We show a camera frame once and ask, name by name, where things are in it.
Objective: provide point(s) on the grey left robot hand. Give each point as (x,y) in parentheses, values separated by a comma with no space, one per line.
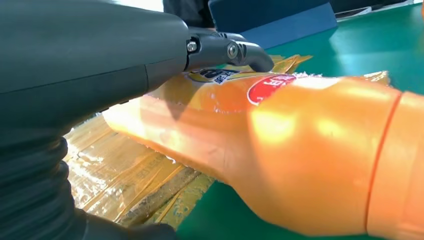
(82,59)

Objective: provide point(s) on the orange detergent bottle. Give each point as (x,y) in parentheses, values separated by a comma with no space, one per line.
(298,149)

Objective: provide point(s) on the blue tablet case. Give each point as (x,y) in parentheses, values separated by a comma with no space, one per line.
(281,23)

